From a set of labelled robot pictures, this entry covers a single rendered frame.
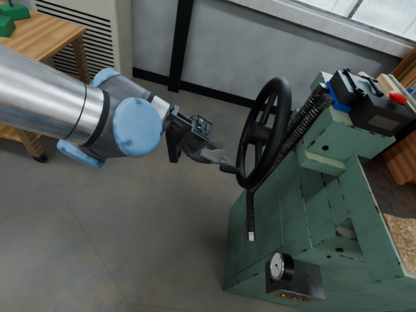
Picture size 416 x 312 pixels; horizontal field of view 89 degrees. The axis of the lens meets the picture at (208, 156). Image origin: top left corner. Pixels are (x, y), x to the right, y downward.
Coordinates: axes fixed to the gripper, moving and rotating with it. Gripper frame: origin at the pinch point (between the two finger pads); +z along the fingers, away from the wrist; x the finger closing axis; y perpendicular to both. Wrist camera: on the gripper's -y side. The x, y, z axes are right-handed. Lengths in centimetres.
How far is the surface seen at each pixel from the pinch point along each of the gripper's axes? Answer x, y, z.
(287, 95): -0.8, 26.3, -3.0
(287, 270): -25.3, 5.6, 17.6
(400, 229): -22.5, 29.0, 16.2
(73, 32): 74, -45, -76
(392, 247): -25.2, 27.2, 15.3
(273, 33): 136, 6, 26
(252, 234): -14.3, -6.0, 17.7
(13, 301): -39, -86, -33
